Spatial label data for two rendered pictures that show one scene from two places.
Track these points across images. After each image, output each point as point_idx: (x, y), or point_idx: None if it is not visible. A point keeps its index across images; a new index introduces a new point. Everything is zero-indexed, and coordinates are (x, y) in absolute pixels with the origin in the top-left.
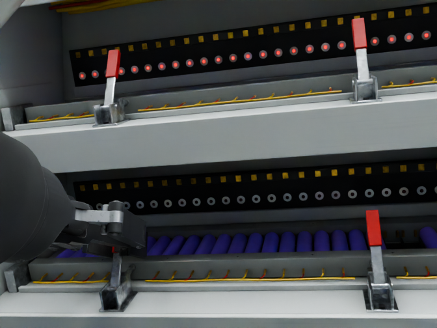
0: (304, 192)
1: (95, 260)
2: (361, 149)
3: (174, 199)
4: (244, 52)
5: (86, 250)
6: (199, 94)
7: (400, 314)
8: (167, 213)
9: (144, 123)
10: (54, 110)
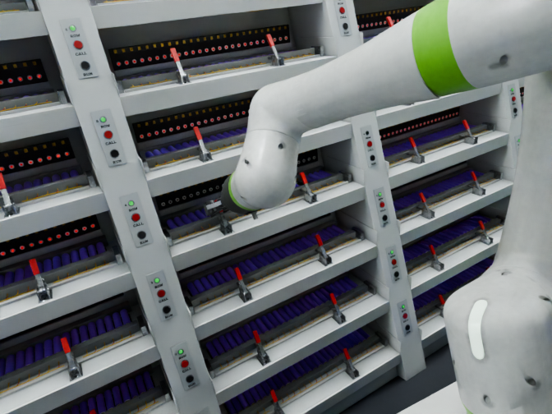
0: None
1: (200, 221)
2: (299, 152)
3: (207, 188)
4: (223, 115)
5: (218, 212)
6: (229, 140)
7: (319, 201)
8: (204, 195)
9: (225, 157)
10: (163, 158)
